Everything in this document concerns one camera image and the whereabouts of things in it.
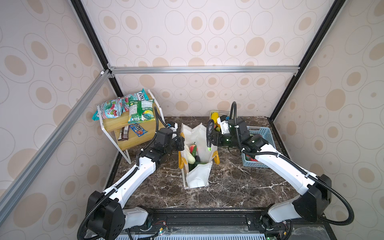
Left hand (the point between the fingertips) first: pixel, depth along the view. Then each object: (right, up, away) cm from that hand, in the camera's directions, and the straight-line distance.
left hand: (188, 137), depth 78 cm
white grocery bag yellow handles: (+6, -23, +5) cm, 24 cm away
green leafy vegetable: (+5, -16, +12) cm, 20 cm away
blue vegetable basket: (+54, +2, +27) cm, 61 cm away
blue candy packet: (-30, +4, +11) cm, 32 cm away
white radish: (+1, -13, +9) cm, 16 cm away
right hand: (+11, 0, -2) cm, 11 cm away
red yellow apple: (+2, -8, +16) cm, 18 cm away
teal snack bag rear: (-26, +23, +4) cm, 35 cm away
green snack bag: (-23, +13, -5) cm, 27 cm away
